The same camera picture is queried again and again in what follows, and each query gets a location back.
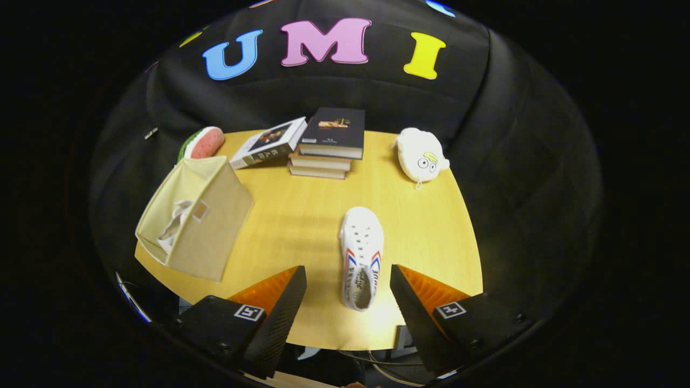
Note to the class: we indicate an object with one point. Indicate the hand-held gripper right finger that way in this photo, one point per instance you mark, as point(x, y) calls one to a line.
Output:
point(415, 315)

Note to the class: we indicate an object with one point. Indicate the brown book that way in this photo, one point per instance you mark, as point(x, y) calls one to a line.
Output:
point(321, 161)
point(317, 172)

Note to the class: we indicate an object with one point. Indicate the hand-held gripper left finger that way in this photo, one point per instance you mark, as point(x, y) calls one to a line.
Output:
point(280, 318)

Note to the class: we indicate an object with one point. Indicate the white book with portrait cover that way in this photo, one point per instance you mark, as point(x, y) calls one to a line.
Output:
point(269, 141)

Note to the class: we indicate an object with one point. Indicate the black hardcover book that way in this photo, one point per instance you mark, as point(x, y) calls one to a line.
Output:
point(337, 132)

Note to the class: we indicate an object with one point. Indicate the watermelon slice plush toy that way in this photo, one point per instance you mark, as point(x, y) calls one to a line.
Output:
point(205, 143)

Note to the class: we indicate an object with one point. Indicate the beige fabric storage box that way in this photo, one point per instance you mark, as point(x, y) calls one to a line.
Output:
point(215, 237)

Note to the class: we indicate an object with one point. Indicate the white plush toy with eyes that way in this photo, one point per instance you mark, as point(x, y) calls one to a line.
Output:
point(420, 156)

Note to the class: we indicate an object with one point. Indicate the black backdrop cloth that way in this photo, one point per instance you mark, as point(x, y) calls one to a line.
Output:
point(512, 161)

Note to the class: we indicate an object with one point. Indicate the small metal clip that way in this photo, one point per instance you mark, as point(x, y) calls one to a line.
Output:
point(151, 132)

